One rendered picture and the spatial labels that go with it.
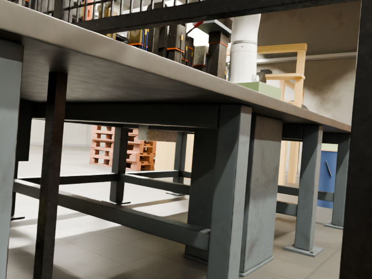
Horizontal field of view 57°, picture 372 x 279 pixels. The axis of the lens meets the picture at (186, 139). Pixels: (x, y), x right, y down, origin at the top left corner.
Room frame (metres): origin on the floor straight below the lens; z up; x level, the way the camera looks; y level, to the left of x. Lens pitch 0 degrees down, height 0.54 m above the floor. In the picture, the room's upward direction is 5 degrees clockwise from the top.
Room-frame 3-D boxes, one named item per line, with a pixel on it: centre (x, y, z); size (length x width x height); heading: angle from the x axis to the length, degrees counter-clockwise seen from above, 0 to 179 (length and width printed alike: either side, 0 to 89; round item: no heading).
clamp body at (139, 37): (1.61, 0.25, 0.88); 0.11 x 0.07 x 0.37; 58
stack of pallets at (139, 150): (5.67, 0.92, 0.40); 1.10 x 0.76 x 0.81; 55
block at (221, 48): (1.98, -0.14, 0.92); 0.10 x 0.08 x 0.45; 148
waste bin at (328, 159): (3.32, -1.44, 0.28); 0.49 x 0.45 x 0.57; 61
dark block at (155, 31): (1.66, 0.20, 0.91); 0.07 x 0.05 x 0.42; 58
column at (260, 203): (1.60, -0.24, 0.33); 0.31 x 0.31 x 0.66; 54
